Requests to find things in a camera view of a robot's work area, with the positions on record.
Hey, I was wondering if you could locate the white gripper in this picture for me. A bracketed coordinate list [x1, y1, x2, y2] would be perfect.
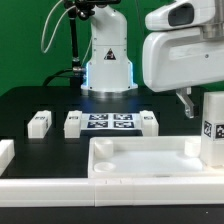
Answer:
[142, 27, 224, 118]

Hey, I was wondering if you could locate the white desk top tray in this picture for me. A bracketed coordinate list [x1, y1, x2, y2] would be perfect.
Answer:
[88, 136, 224, 178]

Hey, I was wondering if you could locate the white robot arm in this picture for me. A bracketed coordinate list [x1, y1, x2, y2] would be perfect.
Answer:
[82, 0, 224, 118]

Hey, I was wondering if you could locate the fiducial marker sheet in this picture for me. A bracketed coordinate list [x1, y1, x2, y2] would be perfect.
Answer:
[81, 113, 141, 130]

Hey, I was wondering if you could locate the white front fence bar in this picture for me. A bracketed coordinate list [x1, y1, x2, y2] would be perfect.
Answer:
[0, 177, 224, 207]

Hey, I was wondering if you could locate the white left fence block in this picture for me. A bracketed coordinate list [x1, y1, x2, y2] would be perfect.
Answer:
[0, 140, 15, 176]

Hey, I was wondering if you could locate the black camera stand pole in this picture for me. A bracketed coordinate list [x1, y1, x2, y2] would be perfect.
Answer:
[63, 0, 121, 88]

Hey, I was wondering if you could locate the black cable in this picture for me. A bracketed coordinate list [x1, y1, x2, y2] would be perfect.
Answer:
[41, 68, 75, 88]

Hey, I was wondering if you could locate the white cable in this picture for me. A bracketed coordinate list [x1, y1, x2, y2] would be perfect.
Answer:
[40, 0, 77, 55]

